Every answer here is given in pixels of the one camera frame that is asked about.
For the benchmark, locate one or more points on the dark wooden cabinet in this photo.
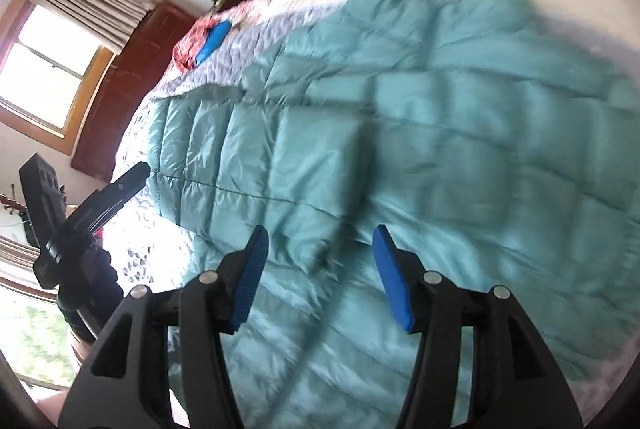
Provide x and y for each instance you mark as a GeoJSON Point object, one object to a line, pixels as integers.
{"type": "Point", "coordinates": [125, 99]}

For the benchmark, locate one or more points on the brown guitar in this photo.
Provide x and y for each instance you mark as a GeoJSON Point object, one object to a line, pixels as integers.
{"type": "Point", "coordinates": [12, 204]}

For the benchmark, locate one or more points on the wooden framed window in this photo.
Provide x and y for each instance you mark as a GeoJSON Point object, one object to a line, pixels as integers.
{"type": "Point", "coordinates": [45, 69]}

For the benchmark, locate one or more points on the blue pouch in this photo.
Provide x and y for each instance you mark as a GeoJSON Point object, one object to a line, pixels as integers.
{"type": "Point", "coordinates": [212, 41]}

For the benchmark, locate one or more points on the red patterned cloth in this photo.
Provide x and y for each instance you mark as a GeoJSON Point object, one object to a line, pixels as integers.
{"type": "Point", "coordinates": [192, 41]}

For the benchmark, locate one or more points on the teal down jacket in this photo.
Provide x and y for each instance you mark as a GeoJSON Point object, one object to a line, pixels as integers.
{"type": "Point", "coordinates": [400, 134]}

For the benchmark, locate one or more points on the striped beige curtain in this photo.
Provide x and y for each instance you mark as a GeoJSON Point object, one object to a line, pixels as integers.
{"type": "Point", "coordinates": [95, 4]}

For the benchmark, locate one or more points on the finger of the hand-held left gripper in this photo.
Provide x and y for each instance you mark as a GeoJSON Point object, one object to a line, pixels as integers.
{"type": "Point", "coordinates": [117, 194]}

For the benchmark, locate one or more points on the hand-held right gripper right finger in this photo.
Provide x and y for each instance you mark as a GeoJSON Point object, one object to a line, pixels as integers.
{"type": "Point", "coordinates": [392, 279]}

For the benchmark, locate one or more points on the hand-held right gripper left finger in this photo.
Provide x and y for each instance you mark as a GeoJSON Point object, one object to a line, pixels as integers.
{"type": "Point", "coordinates": [247, 281]}

